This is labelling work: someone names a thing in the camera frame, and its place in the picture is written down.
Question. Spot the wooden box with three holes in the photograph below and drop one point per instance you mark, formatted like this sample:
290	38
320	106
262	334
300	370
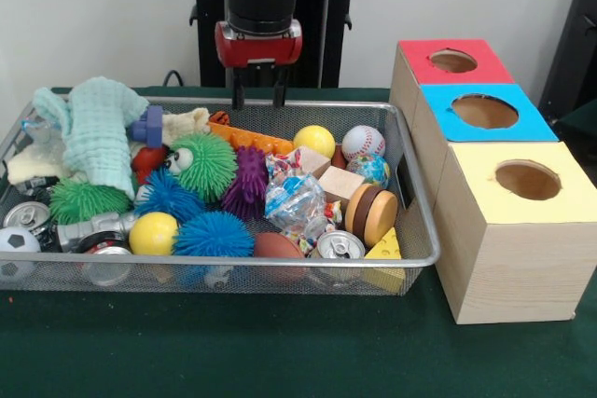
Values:
513	272

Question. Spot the black stand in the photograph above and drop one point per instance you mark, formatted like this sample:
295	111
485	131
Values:
573	44

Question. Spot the small soccer ball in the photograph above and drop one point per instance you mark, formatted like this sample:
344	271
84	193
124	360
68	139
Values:
16	239

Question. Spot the shallow clear mesh bin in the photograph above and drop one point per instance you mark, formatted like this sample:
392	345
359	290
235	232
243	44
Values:
298	282

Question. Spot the yellow cheese wedge toy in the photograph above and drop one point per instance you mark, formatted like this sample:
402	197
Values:
387	246

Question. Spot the globe print ball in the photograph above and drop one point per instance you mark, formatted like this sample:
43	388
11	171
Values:
370	169

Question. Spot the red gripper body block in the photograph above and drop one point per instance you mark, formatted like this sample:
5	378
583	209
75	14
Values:
259	50

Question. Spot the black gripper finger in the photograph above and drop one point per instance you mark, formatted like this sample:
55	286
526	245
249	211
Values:
238	90
280	88

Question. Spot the cream waffle cloth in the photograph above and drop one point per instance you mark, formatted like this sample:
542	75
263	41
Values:
28	167

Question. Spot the wooden burger toy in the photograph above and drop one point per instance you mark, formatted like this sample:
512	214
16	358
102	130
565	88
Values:
373	214

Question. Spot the dark green tablecloth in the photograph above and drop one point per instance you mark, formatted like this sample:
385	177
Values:
280	351

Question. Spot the purple plastic toy piece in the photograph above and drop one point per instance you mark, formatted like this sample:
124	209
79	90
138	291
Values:
147	125

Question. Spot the mint green waffle cloth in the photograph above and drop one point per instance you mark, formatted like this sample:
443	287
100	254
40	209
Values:
98	137

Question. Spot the blue spiky ball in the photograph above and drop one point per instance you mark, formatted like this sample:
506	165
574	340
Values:
212	235

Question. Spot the silver drink can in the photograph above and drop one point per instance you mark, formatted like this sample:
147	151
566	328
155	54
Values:
340	244

